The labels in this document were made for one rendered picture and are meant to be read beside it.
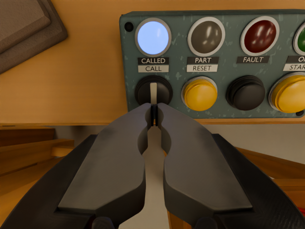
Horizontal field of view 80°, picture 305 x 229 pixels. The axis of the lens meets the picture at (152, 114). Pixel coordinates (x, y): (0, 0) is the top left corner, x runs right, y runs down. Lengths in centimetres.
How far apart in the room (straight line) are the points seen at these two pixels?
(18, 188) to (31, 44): 26
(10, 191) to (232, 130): 103
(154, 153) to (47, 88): 93
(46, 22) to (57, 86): 5
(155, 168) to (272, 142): 69
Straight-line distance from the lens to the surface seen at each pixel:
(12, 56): 21
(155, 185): 112
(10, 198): 39
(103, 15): 21
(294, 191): 35
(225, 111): 16
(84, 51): 19
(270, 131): 126
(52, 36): 20
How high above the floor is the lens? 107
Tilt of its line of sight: 86 degrees down
